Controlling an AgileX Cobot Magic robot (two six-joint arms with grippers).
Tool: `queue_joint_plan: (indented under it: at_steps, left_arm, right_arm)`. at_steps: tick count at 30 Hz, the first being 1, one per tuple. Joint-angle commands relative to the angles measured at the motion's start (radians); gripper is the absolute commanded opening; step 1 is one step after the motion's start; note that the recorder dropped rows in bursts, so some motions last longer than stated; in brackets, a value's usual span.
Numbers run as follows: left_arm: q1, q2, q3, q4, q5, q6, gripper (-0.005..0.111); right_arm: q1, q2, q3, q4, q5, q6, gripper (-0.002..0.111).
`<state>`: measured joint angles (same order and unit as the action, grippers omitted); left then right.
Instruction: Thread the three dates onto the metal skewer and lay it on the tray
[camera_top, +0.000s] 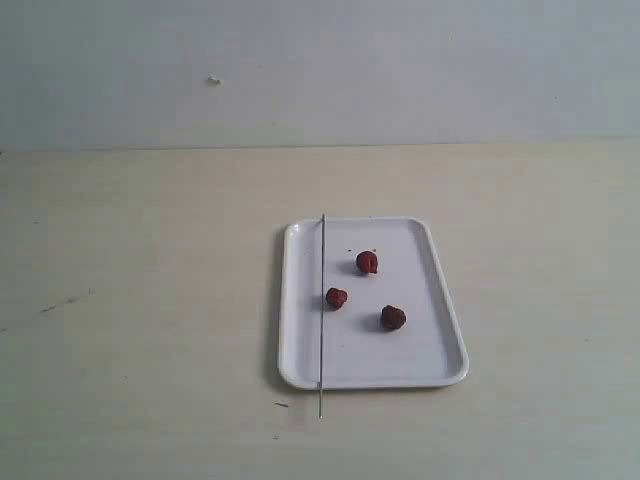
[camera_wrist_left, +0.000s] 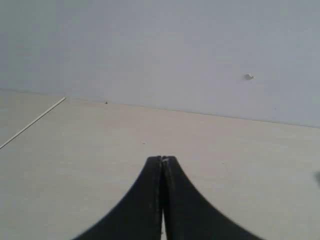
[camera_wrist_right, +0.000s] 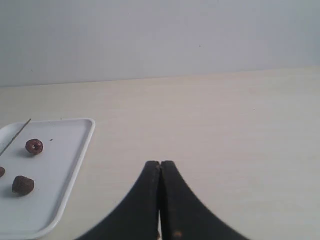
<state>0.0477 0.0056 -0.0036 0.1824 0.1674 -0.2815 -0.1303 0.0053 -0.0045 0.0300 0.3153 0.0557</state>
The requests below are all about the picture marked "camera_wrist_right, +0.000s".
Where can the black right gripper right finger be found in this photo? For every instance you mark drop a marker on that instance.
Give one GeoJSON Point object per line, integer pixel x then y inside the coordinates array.
{"type": "Point", "coordinates": [182, 215]}

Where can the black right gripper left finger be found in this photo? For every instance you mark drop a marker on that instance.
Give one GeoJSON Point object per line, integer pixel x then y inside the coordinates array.
{"type": "Point", "coordinates": [136, 217]}

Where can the thin metal skewer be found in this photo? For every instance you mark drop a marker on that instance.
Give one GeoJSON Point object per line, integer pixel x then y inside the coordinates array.
{"type": "Point", "coordinates": [15, 136]}

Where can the white plastic tray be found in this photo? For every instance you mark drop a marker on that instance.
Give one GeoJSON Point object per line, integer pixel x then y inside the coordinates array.
{"type": "Point", "coordinates": [54, 171]}

